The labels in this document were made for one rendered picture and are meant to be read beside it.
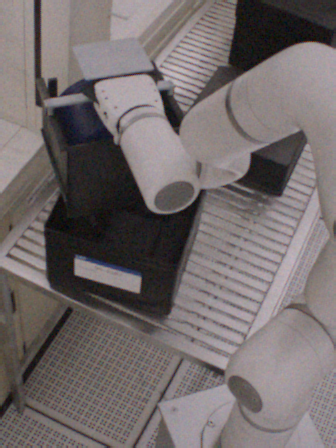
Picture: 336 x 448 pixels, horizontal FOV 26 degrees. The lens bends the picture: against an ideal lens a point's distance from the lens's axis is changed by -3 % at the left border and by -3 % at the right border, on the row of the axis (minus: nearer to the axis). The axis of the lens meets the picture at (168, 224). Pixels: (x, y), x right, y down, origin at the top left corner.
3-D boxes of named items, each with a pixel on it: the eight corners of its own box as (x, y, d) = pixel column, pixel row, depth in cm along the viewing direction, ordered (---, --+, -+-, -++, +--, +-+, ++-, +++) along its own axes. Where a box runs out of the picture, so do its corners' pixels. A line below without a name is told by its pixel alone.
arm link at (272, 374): (320, 402, 119) (364, 328, 101) (247, 470, 110) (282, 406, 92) (270, 358, 125) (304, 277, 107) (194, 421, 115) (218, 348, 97)
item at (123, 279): (44, 280, 153) (41, 228, 140) (87, 190, 171) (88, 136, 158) (170, 317, 150) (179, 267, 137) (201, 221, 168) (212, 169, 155)
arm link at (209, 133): (325, 82, 93) (207, 144, 119) (225, 69, 85) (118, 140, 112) (336, 147, 92) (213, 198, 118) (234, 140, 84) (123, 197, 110)
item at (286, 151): (281, 198, 176) (292, 159, 166) (170, 154, 182) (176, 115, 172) (313, 128, 194) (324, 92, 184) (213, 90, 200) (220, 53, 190)
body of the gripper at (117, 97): (109, 150, 116) (91, 107, 123) (169, 140, 119) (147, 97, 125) (111, 115, 110) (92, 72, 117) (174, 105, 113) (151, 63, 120)
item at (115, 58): (59, 235, 137) (57, 105, 113) (35, 161, 149) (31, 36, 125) (180, 210, 144) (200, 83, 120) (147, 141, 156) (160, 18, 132)
